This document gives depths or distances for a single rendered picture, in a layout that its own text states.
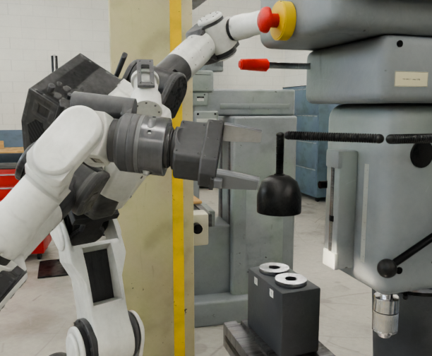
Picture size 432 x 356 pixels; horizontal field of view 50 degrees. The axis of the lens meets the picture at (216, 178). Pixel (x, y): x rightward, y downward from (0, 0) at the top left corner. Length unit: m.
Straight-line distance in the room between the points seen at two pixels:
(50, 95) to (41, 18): 8.78
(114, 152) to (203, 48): 0.76
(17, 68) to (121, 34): 7.37
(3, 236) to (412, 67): 0.64
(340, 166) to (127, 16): 1.83
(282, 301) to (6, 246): 0.80
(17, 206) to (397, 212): 0.58
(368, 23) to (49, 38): 9.22
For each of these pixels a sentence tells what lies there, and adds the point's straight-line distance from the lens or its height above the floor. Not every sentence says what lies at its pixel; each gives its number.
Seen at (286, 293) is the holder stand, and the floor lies 1.13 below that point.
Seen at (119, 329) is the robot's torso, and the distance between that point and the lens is 1.33.
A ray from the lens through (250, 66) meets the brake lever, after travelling 0.86.
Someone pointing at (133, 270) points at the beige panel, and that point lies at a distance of 2.60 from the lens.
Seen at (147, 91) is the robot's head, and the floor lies 1.66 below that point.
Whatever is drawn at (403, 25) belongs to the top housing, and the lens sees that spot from 0.76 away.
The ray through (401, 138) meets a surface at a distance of 0.70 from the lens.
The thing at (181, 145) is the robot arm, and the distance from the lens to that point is 0.67.
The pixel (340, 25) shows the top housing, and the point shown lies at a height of 1.74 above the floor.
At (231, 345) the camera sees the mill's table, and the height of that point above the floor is 0.91.
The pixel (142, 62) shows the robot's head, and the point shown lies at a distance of 1.06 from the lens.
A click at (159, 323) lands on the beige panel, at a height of 0.44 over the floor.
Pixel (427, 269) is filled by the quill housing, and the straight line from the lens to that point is 0.87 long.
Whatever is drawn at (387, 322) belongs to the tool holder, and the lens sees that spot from 0.97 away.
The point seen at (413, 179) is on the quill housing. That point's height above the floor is 1.51.
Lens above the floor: 1.62
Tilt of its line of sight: 9 degrees down
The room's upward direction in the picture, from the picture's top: straight up
